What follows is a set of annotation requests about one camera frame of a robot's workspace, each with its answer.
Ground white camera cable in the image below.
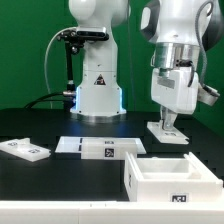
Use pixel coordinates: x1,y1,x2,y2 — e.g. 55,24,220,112
44,27,76,110

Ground white door with knob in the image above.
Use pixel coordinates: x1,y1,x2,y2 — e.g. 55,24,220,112
147,122,189,145

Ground black cable bundle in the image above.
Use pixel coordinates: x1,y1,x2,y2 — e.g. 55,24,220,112
23,92,68,110

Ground small white cabinet door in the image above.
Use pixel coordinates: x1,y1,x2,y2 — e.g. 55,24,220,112
0,138,51,162

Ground white cabinet top tray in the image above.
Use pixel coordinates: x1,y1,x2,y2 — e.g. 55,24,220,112
55,136,146,160

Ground white cabinet body box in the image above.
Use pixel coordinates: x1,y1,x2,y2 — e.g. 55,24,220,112
124,152,224,203

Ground black camera stand pole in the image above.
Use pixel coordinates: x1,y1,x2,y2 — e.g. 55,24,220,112
64,41,76,110

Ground white front border wall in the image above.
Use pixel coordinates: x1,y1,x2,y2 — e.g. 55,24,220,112
0,201,224,224

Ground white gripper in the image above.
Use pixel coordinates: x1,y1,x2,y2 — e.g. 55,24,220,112
151,68,199,131

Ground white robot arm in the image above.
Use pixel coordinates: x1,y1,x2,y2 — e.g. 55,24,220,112
69,0,223,130

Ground black camera on stand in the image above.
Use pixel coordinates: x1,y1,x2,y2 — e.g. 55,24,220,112
57,26,109,41

